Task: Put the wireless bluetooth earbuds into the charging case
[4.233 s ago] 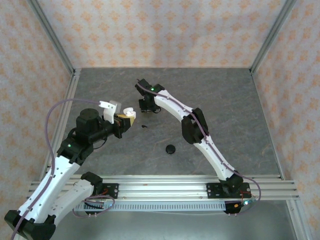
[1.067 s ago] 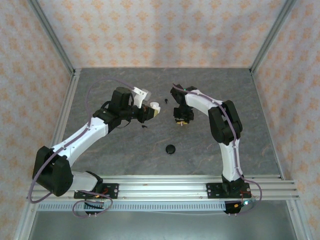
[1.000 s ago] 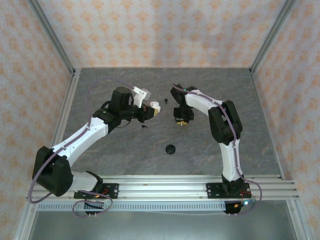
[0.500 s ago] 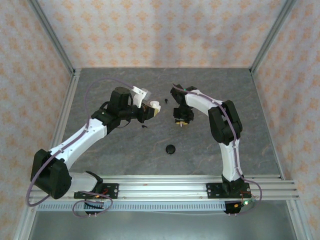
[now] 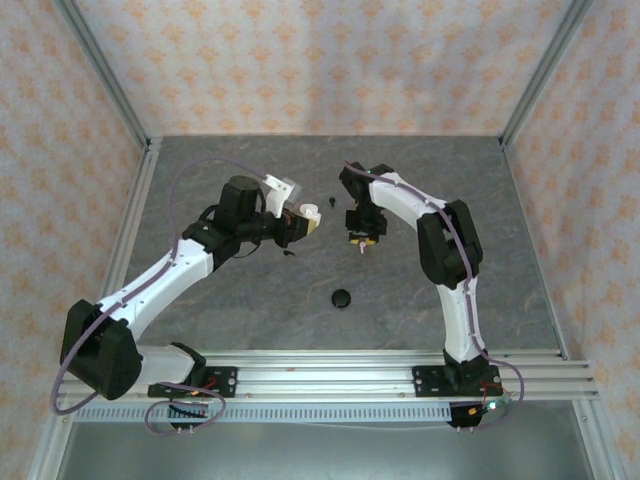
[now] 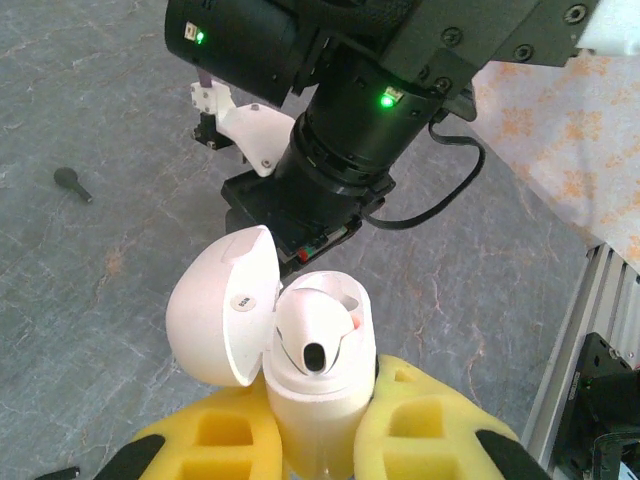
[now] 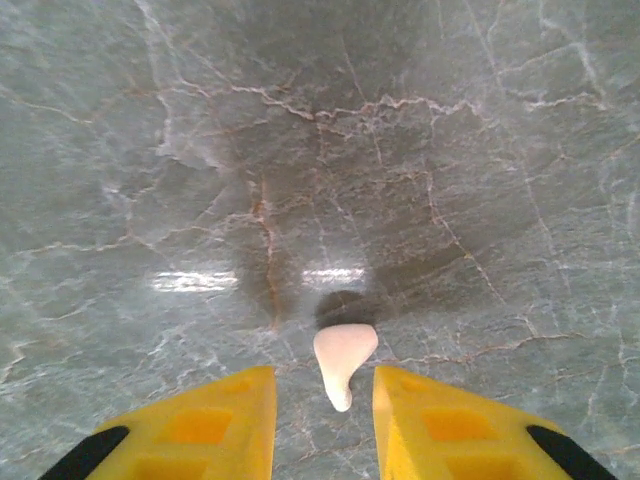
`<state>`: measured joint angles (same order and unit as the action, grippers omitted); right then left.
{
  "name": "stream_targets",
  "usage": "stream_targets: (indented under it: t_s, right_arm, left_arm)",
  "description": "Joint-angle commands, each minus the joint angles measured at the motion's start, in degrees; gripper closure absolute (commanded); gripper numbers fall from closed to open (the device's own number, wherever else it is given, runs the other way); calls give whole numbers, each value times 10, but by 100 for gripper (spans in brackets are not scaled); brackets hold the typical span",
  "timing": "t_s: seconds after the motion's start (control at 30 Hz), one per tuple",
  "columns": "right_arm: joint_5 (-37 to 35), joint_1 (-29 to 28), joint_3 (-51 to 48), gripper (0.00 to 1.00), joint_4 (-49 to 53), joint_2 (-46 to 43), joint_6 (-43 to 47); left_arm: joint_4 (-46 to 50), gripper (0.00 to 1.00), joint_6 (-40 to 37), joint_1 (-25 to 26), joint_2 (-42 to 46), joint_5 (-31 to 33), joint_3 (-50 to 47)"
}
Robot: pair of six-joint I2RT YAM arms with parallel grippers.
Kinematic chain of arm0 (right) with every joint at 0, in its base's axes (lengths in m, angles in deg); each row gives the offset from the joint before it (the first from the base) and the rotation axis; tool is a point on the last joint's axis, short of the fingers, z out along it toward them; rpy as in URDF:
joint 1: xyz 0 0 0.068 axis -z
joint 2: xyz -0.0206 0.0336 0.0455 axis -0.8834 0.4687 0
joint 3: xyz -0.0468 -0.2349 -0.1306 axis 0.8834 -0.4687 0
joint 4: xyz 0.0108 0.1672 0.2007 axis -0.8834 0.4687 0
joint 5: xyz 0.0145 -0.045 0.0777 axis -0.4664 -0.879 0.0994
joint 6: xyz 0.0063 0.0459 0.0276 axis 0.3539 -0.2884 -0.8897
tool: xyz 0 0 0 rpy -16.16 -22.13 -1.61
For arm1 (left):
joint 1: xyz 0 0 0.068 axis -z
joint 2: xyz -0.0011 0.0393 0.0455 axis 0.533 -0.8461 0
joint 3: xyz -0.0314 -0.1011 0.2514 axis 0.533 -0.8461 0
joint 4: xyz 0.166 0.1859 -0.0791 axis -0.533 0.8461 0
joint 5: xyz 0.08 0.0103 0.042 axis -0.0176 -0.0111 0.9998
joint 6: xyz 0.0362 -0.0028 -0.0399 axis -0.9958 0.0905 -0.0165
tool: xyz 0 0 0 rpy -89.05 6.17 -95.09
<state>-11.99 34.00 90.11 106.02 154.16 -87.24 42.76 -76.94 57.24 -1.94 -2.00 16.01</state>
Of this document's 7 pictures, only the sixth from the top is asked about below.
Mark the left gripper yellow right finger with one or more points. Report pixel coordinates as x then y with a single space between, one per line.
450 440

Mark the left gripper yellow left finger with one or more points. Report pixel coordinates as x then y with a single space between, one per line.
165 450

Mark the white earbud charging case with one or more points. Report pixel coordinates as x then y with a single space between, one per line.
320 415

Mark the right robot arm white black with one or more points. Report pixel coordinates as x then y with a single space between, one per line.
615 25

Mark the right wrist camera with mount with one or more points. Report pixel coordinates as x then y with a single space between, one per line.
250 130

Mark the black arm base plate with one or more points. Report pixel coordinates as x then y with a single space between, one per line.
605 400

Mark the long aluminium table rail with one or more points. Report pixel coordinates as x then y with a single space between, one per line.
575 320

